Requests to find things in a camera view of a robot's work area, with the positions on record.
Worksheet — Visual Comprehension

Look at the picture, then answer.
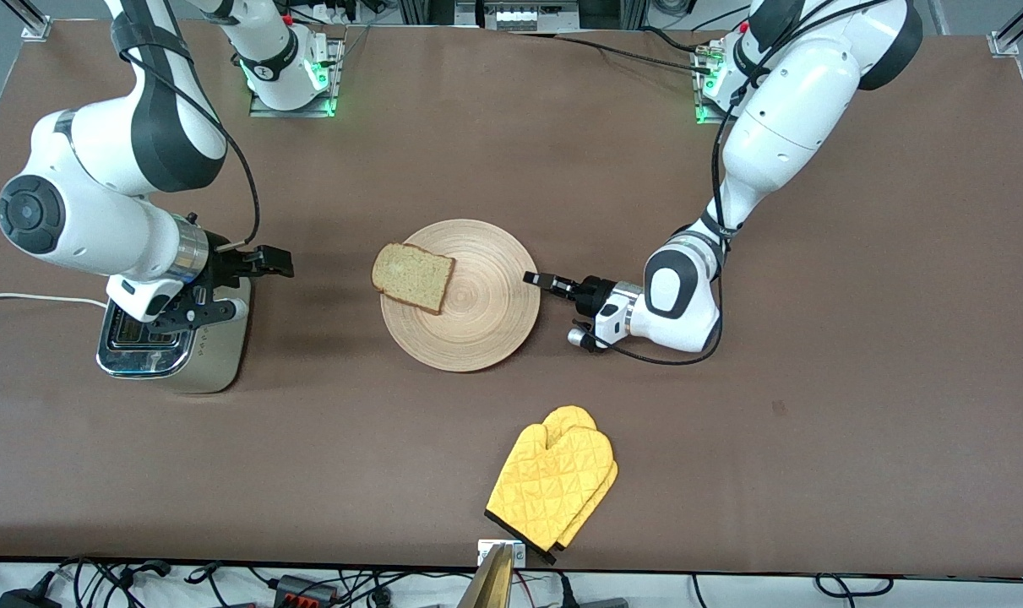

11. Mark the aluminium frame corner post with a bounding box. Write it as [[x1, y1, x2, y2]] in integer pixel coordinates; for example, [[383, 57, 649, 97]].
[[0, 0, 53, 41], [988, 0, 1023, 58]]

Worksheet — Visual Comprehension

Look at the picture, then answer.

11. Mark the black cable on table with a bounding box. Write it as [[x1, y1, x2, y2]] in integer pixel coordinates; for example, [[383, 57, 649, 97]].
[[553, 27, 716, 75]]

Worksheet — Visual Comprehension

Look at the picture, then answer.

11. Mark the round wooden plate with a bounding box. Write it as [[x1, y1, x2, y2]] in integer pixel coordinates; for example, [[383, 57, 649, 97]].
[[379, 219, 541, 373]]

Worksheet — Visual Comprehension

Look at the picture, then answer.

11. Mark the silver two-slot toaster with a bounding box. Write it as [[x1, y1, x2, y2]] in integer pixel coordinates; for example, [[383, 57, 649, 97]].
[[95, 279, 253, 395]]

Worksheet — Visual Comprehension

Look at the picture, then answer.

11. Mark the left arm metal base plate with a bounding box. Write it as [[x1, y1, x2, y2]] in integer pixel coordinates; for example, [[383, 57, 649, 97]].
[[695, 42, 736, 126]]

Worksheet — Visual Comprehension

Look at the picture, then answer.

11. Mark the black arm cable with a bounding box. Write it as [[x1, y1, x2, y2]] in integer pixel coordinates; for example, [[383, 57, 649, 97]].
[[600, 0, 892, 366], [131, 51, 262, 252]]

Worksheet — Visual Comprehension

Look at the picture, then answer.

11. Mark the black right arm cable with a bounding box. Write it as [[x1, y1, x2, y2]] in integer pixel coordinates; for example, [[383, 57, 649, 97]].
[[131, 51, 262, 252]]

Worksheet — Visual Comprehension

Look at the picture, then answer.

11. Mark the white toaster power cord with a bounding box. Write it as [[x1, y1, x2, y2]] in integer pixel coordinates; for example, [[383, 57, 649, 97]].
[[0, 292, 108, 309]]

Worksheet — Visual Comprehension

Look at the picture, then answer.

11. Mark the black plug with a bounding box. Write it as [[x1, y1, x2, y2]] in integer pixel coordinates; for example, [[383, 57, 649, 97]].
[[558, 574, 630, 608]]

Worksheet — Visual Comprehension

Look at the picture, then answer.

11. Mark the white power strip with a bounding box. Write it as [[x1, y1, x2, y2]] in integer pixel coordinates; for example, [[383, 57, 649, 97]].
[[484, 0, 581, 32]]

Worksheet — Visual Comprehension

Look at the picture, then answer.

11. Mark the yellow quilted oven mitt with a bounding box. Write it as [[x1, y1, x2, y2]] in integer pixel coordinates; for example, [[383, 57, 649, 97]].
[[485, 422, 615, 565], [541, 405, 620, 551]]

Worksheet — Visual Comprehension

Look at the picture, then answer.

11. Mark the brown bread slice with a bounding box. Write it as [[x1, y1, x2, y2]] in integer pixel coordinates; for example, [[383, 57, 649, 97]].
[[371, 242, 457, 316]]

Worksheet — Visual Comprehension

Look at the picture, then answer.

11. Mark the red black connector block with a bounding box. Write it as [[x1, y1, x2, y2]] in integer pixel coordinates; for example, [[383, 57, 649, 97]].
[[275, 574, 340, 605]]

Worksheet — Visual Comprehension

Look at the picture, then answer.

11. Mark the brass coloured bar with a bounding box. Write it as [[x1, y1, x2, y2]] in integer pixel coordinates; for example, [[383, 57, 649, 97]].
[[458, 545, 514, 608]]

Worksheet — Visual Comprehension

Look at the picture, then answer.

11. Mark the small metal clamp bracket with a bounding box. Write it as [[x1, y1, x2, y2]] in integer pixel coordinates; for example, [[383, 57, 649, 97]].
[[477, 540, 527, 568]]

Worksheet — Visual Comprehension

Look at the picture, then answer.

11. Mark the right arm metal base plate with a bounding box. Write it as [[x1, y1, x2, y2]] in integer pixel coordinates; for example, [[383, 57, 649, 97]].
[[249, 38, 345, 119]]

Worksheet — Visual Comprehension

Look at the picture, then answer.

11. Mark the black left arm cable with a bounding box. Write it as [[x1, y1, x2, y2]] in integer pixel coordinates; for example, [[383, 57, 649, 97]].
[[600, 0, 892, 366]]

